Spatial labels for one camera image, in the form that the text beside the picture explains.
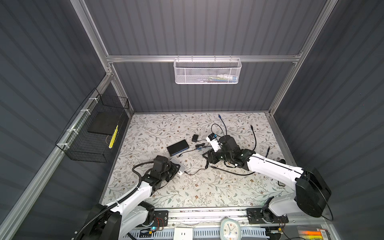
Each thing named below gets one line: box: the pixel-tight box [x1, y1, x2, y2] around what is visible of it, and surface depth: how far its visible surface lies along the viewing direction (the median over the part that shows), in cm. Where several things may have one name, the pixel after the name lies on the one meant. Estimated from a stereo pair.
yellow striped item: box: [108, 124, 119, 149], surface depth 72 cm
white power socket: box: [173, 227, 193, 240], surface depth 68 cm
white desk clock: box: [220, 218, 242, 240], surface depth 69 cm
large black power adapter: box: [192, 134, 199, 143], surface depth 105 cm
